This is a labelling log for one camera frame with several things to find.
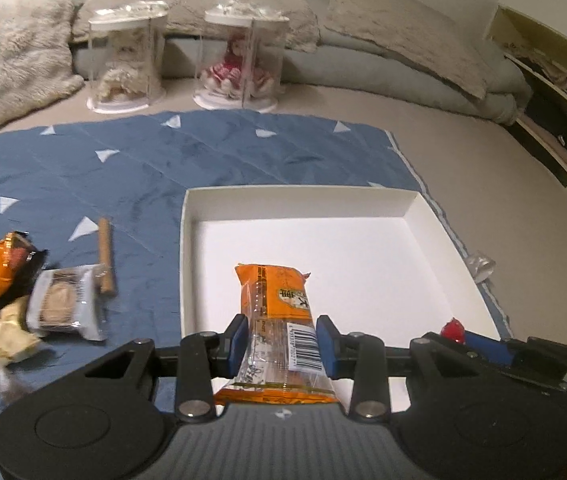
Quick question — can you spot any orange clear-window snack packet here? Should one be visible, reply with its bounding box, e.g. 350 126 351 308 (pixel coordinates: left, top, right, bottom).
215 263 338 405

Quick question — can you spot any red white small candy packet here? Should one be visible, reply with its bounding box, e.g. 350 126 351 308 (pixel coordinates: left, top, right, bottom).
440 318 466 344

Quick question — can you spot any crumpled clear plastic wrapper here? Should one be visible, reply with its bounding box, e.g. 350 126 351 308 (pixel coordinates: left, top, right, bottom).
465 252 496 284

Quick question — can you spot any white shallow cardboard box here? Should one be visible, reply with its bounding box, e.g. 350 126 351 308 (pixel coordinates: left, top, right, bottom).
180 185 500 348

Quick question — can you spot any brown paper stick snack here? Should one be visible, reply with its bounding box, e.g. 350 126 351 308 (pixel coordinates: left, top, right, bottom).
98 217 116 296

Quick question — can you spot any clear-wrapped round biscuit pack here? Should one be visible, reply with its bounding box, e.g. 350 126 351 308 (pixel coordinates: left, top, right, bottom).
25 264 106 342

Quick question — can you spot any blue triangle-pattern quilt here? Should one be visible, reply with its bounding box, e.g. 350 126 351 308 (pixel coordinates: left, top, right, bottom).
0 109 511 480

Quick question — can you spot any cream yellow snack wrapper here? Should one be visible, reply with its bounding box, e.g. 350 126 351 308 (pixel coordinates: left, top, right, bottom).
0 296 41 363

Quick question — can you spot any doll case with pink doll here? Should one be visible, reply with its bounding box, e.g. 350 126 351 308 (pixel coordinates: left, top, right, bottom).
193 0 289 113

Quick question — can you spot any doll case with white doll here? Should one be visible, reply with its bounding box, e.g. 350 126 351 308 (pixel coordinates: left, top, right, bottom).
87 1 168 115

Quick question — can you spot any beige velvet pillow right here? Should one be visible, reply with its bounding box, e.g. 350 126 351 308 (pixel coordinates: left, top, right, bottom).
326 0 489 100

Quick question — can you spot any fluffy white pillow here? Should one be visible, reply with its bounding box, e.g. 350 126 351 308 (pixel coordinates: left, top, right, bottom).
0 0 84 127

